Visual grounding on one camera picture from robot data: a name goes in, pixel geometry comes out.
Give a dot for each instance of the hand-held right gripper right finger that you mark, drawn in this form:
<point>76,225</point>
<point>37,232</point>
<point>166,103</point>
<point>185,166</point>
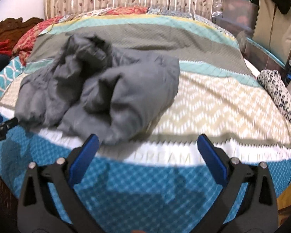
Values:
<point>212,157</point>

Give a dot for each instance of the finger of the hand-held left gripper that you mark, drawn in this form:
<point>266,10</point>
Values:
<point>5,126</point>

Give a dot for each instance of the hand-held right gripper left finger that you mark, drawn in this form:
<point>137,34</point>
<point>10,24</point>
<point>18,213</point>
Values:
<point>85,155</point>

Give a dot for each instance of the grey garment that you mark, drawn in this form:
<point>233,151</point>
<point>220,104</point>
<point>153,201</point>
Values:
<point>126,87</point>

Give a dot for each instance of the teal lattice-patterned cloth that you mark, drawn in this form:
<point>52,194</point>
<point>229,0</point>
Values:
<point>7,77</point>

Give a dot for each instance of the striped teal and beige quilt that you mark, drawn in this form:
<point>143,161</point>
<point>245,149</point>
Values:
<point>208,102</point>

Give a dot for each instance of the red cloth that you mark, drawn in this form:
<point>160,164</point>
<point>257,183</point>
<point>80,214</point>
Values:
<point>0,45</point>

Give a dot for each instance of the red floral patchwork pillow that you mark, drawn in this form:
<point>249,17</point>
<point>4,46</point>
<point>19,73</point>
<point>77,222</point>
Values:
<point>26,41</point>

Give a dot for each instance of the black and white patterned cloth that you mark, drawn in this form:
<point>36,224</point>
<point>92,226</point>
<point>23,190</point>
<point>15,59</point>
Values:
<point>276,89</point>

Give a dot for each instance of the carved wooden headboard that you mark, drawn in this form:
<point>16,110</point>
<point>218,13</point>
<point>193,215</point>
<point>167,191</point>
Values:
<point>12,26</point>

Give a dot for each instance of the clear bin with teal rim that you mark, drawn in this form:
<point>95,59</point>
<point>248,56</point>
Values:
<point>262,53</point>

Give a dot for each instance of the beige bag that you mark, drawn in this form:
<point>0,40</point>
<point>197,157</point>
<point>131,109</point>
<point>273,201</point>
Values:
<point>269,29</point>

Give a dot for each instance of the clear storage bin teal lid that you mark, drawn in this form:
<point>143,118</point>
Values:
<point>237,9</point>

